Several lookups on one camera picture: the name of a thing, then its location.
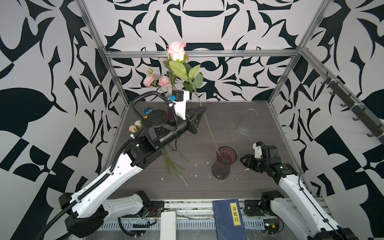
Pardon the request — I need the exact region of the cream rose flower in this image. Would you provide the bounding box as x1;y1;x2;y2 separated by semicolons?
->
129;125;138;134

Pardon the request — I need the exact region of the twin pink peony stem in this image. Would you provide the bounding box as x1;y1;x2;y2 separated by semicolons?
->
143;68;173;95

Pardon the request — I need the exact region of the purple blue glass vase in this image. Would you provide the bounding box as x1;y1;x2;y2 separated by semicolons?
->
167;106;178;126

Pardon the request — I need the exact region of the dark maroon glass vase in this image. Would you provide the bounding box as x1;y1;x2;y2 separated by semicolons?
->
211;146;238;180

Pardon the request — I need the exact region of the clear glass vase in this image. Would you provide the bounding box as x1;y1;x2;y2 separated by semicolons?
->
237;109;259;136

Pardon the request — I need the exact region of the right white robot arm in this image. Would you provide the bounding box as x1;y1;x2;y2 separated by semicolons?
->
240;142;357;240

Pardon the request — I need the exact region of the pink rose stem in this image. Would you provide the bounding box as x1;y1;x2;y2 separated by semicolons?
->
163;41;223;157

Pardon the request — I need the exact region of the black wall hook rail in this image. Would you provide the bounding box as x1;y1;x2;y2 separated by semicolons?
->
322;71;384;145

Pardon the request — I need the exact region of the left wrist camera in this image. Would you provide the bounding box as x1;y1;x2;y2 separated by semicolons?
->
169;90;190;120

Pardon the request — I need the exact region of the mixed colour rose bunch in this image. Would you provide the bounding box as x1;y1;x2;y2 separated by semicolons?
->
130;120;189;186

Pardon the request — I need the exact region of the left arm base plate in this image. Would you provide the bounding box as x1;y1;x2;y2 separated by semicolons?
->
123;201;165;218

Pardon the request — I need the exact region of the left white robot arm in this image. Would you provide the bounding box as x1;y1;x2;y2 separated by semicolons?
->
37;103;207;240

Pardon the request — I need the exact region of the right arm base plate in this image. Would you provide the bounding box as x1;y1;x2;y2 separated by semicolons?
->
244;200;271;217

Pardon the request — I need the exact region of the white power adapter box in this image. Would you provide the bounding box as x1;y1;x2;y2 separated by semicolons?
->
160;211;177;240

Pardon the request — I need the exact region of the blue book yellow label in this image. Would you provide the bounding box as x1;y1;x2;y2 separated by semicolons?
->
212;199;247;240

